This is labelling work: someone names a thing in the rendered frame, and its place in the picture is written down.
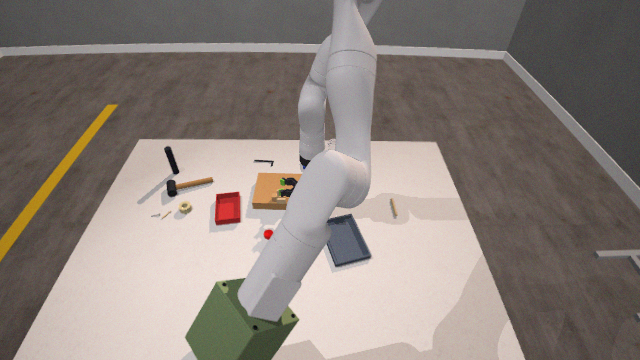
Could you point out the light wooden board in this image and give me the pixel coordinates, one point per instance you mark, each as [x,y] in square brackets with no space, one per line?
[268,183]

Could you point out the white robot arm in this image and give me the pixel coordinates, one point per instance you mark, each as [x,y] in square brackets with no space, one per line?
[339,172]

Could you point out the black spring clamp with green grips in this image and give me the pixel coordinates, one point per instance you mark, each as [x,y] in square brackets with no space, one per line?
[288,181]

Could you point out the wooden-handled black mallet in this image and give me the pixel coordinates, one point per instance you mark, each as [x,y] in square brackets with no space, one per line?
[172,187]

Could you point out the tan hollow cylinder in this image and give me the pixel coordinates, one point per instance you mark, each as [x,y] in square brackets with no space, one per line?
[182,207]

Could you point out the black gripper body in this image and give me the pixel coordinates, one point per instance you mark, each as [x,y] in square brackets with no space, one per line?
[303,161]

